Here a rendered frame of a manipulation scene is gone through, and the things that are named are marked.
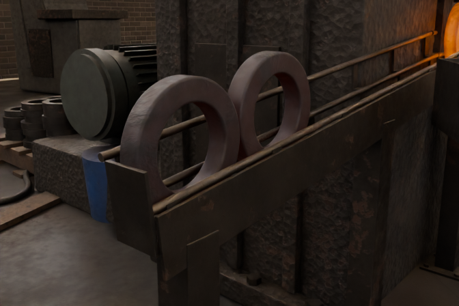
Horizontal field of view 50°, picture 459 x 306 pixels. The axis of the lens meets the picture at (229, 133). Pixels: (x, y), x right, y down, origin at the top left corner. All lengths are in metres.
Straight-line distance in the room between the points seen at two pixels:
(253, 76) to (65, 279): 1.15
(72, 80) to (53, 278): 0.84
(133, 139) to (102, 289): 1.08
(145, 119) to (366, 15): 0.71
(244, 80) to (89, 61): 1.38
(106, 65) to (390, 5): 1.13
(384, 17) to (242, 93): 0.62
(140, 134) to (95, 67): 1.45
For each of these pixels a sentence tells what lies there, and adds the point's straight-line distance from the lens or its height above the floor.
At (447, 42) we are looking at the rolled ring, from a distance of 1.49.
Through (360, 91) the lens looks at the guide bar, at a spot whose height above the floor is 0.65.
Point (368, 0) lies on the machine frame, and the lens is 1.16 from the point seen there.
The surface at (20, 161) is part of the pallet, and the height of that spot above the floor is 0.06.
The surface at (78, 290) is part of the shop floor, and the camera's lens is 1.62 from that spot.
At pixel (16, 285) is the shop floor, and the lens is 1.71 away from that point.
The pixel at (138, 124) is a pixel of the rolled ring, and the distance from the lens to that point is 0.57.
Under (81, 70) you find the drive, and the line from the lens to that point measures 2.08.
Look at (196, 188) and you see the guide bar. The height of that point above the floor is 0.59.
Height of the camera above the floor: 0.80
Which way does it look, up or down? 13 degrees down
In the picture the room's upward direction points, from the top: straight up
